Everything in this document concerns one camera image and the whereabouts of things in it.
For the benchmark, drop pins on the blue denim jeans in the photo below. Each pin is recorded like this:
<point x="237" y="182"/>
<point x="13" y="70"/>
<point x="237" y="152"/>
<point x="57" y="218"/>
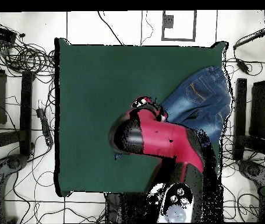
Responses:
<point x="199" y="102"/>

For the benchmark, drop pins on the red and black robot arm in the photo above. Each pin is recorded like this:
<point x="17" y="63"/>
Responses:
<point x="164" y="140"/>

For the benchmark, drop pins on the dark green table cloth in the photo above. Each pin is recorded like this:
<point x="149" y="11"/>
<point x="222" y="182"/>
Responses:
<point x="88" y="93"/>

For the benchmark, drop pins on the dark grey square plate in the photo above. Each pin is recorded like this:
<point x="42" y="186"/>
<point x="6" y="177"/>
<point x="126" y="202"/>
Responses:
<point x="168" y="21"/>

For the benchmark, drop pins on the black stand bar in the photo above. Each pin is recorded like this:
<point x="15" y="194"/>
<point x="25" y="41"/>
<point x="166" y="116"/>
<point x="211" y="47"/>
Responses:
<point x="240" y="112"/>
<point x="26" y="112"/>

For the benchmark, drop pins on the black power strip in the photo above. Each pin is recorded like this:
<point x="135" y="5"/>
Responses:
<point x="45" y="128"/>

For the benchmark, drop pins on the black power adapter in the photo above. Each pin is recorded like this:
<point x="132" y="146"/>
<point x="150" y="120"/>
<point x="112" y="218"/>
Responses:
<point x="242" y="65"/>

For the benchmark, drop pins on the black electronics box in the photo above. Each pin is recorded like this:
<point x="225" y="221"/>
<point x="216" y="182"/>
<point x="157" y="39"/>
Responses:
<point x="0" y="32"/>

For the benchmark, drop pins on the grey square floor frame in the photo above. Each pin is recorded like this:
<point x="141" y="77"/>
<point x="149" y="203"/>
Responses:
<point x="194" y="25"/>

